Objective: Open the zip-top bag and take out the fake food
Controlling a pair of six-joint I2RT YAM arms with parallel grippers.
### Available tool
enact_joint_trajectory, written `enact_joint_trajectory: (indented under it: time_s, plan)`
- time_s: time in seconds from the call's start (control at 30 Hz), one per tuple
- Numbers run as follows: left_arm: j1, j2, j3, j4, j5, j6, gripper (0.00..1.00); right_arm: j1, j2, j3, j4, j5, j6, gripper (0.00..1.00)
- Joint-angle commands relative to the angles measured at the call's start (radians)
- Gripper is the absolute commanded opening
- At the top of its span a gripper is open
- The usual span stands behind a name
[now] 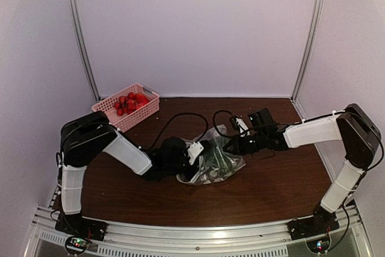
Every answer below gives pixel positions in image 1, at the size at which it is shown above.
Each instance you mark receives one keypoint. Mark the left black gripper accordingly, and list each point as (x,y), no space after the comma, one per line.
(195,170)

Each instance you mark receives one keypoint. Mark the right aluminium corner post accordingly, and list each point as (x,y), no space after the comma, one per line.
(310,41)

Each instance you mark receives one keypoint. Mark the left aluminium corner post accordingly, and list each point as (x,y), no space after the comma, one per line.
(80,40)

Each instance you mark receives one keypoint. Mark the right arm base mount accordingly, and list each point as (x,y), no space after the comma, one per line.
(315,233)

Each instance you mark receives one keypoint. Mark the aluminium front rail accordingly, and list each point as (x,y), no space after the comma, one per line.
(125,239)

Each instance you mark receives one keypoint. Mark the red fake lychee bunch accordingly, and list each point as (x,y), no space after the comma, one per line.
(129,103)

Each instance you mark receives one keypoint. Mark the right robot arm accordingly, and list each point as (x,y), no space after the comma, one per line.
(360,137)

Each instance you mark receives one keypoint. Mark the clear zip top bag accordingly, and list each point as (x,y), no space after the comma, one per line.
(204,179)

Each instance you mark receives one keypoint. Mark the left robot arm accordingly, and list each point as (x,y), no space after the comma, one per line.
(84,139)

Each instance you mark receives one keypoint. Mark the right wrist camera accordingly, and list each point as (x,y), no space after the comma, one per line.
(239,125)

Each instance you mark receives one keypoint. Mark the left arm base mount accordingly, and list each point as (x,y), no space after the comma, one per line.
(81,233)

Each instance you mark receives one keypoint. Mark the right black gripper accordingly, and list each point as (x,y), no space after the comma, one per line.
(237,147)

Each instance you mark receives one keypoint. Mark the green fake cucumber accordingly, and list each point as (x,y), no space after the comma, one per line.
(219,164)

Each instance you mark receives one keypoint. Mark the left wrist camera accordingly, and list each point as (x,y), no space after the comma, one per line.
(196,150)

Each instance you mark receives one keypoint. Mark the pink perforated plastic basket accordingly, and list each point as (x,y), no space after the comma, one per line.
(126,122)

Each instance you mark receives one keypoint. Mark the aluminium corner post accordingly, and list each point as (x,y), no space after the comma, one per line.
(80,40)
(310,41)

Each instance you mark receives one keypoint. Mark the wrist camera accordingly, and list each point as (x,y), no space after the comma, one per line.
(196,150)
(239,125)

